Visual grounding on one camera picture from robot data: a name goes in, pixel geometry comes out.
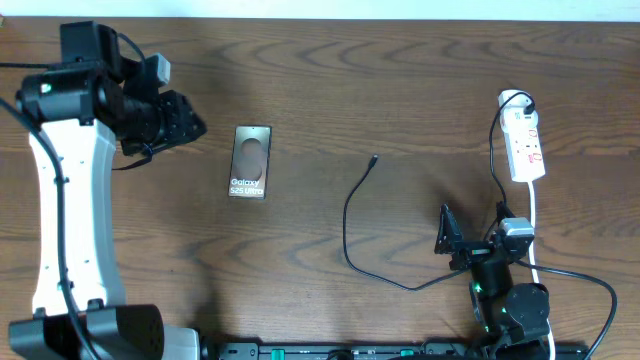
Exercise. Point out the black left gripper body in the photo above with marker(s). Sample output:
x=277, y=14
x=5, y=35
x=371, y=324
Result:
x=177, y=120

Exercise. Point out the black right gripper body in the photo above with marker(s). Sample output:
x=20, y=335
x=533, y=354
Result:
x=470, y=253

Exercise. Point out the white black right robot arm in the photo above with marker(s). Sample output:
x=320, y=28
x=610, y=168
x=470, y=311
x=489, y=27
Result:
x=515, y=316

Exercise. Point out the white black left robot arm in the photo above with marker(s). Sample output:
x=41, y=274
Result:
x=79, y=113

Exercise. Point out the white power strip socket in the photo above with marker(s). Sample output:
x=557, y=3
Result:
x=518, y=121

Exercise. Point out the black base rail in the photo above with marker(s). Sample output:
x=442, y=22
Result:
x=435, y=349

